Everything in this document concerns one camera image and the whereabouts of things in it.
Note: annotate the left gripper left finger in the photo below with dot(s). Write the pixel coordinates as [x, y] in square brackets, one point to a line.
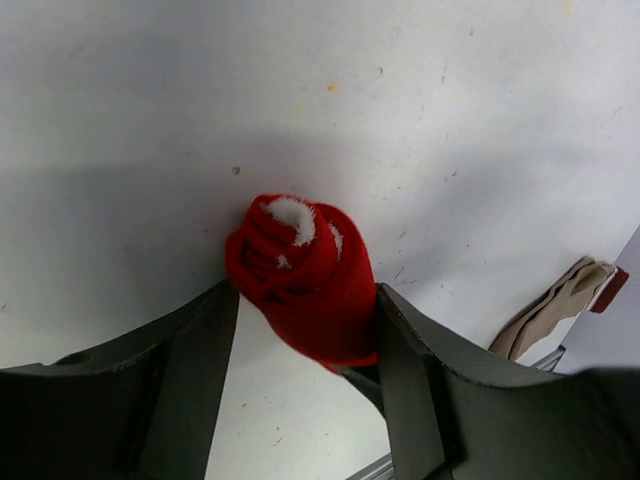
[141, 406]

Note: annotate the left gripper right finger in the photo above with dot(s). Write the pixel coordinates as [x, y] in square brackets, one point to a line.
[600, 406]

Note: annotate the tan sock maroon stripes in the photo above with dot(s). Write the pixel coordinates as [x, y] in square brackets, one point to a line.
[589, 285]

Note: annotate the red christmas sock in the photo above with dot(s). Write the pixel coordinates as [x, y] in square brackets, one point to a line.
[306, 267]

